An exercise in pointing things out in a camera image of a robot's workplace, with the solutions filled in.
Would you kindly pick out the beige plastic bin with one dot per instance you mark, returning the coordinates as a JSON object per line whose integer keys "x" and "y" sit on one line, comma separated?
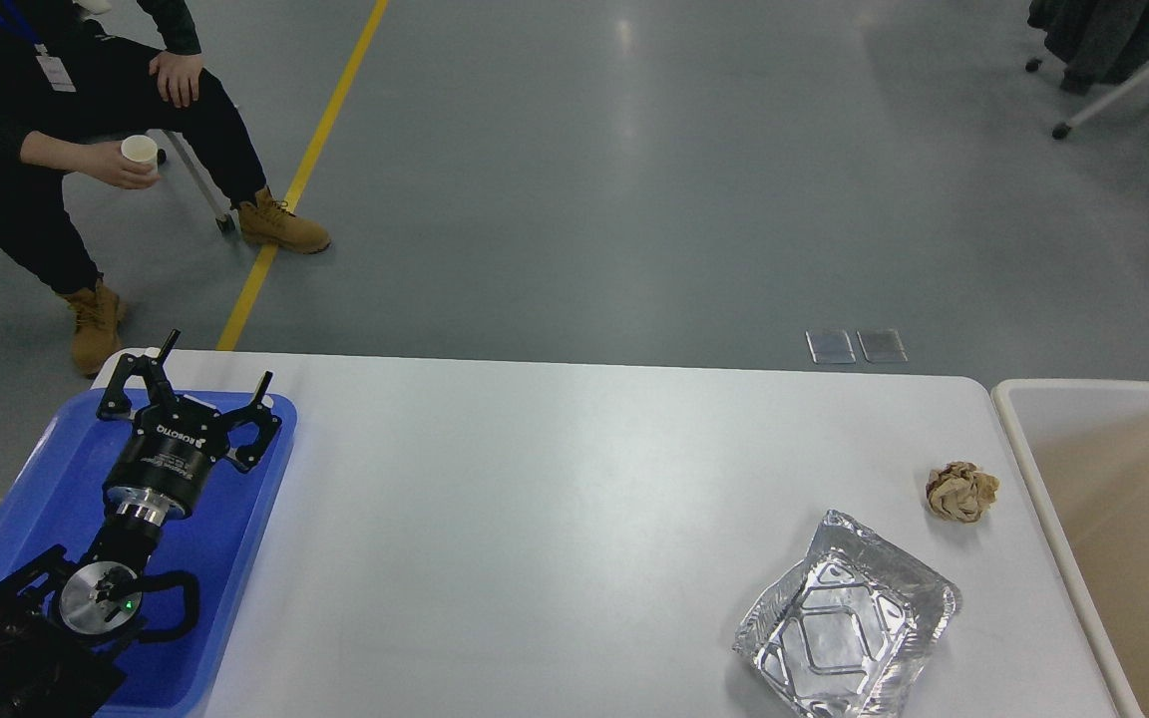
{"x": 1082, "y": 447}

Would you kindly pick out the metal floor plate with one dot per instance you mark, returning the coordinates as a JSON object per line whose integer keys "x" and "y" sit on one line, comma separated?
{"x": 831, "y": 347}
{"x": 882, "y": 346}

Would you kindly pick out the left metal floor plate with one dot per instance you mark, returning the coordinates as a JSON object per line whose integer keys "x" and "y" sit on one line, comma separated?
{"x": 831, "y": 347}

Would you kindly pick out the aluminium foil tray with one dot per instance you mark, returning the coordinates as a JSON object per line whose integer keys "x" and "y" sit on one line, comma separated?
{"x": 849, "y": 628}

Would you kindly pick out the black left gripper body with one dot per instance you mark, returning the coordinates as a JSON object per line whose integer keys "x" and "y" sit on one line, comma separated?
{"x": 168, "y": 458}

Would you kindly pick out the seated person in black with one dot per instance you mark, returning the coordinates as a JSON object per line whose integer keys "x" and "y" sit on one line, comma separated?
{"x": 67, "y": 89}

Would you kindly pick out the white rolling chair with coat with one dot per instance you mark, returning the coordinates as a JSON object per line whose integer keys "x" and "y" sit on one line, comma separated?
{"x": 1099, "y": 43}

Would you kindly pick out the crumpled brown paper ball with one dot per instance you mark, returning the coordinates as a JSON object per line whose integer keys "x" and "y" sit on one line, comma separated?
{"x": 960, "y": 491}

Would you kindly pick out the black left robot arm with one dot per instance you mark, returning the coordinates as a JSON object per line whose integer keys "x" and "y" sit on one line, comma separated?
{"x": 127, "y": 541}

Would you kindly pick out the small white paper cup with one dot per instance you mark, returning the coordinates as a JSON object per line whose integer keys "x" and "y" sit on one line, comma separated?
{"x": 142, "y": 150}

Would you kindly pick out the right metal floor plate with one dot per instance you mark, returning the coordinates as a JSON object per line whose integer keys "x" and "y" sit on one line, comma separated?
{"x": 882, "y": 346}

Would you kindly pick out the blue plastic tray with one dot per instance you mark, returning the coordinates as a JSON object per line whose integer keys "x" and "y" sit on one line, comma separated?
{"x": 57, "y": 499}

